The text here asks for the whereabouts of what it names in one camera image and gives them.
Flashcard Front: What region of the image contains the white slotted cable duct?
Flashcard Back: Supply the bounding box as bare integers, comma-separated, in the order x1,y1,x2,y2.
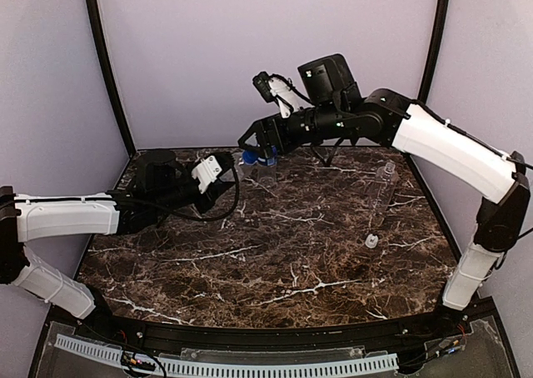
53,334,399,377

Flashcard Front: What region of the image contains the black front table rail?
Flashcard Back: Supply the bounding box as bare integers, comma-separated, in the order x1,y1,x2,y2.
45,306,477,355

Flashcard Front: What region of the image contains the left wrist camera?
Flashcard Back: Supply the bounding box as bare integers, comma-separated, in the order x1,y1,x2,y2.
191,152,235,194

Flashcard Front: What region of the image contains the black frame post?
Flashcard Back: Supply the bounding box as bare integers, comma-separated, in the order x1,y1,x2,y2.
417,0,450,102
85,0,137,158

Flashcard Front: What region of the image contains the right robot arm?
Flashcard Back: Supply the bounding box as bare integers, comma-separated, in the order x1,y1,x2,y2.
238,53,531,311

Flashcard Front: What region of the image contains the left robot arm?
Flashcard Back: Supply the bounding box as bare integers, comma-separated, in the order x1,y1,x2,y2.
1,150,239,320

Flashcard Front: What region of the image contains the right black frame post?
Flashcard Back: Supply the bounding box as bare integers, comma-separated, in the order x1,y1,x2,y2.
417,0,450,102

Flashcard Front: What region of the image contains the clear bottle white cap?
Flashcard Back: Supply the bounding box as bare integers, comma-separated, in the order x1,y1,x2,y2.
366,160,399,228

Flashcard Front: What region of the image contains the tall bottle blue cap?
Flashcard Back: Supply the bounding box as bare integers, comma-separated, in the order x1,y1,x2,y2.
220,151,258,182

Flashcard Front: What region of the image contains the left black frame post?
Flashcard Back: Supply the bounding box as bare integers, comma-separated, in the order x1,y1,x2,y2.
85,0,137,158

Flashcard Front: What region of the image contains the short bottle blue label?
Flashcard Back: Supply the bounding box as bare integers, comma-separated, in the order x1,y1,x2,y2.
257,157,277,187

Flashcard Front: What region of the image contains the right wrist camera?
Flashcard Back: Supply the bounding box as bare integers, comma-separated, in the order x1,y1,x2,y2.
252,72,311,119

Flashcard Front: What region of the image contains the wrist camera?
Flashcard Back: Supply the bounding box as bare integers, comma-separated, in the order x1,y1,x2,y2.
252,72,311,119
191,152,235,194

